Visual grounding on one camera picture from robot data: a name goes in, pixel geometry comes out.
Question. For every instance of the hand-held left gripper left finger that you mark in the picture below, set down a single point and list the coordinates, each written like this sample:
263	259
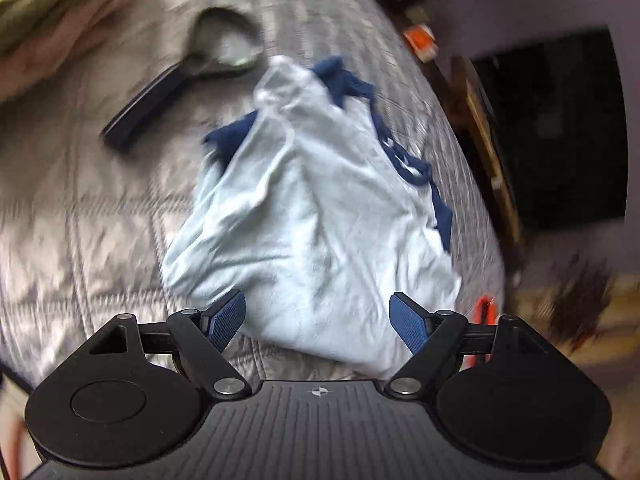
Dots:
227	317

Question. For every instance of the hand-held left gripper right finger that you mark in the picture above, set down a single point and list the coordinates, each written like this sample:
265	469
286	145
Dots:
410	322

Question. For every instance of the light blue navy printed T-shirt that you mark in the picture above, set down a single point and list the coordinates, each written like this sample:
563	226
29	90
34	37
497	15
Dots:
310	220

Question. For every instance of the dried purple plant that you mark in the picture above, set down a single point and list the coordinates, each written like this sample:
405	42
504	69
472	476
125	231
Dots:
585	300

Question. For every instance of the grey quilted bedspread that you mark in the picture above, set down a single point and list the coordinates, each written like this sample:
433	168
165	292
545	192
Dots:
75	210

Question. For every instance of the black magnifying glass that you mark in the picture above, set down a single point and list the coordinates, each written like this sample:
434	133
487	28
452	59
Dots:
145	105

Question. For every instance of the black flat screen television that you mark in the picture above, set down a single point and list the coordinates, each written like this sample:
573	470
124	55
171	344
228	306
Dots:
550	135

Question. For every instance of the orange tissue pack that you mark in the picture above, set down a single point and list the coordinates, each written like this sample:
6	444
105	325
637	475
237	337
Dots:
420	42

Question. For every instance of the beige garment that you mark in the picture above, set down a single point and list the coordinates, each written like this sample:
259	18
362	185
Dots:
55	50

